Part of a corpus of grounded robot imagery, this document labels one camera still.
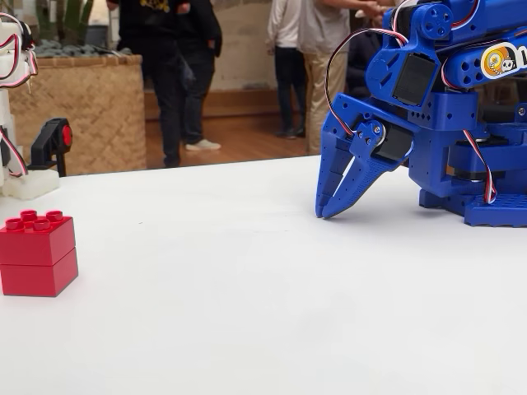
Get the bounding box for woven wicker planter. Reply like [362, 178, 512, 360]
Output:
[7, 54, 147, 176]

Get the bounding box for seated person dark jacket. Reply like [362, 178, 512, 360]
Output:
[345, 30, 384, 100]

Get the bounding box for orange round sticker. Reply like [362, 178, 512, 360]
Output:
[480, 44, 527, 78]

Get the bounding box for base servo cable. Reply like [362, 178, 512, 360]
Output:
[463, 129, 498, 206]

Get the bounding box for green plant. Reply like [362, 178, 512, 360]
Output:
[35, 0, 96, 46]

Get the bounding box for person white top black trousers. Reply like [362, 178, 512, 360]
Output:
[265, 0, 308, 139]

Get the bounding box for grey stones in planter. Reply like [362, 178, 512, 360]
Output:
[32, 39, 133, 58]

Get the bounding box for person in black clothes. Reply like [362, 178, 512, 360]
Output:
[176, 0, 223, 151]

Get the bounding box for person black top yellow print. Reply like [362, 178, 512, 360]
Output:
[105, 0, 194, 169]

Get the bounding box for gripper servo cable loop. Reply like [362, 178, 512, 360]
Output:
[324, 27, 411, 137]

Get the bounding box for person grey shirt khaki trousers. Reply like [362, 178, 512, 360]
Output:
[298, 0, 388, 156]

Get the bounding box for red lego block stack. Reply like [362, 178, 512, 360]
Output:
[0, 209, 79, 298]

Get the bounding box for black clamp with red knob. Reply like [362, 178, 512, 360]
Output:
[26, 118, 74, 178]

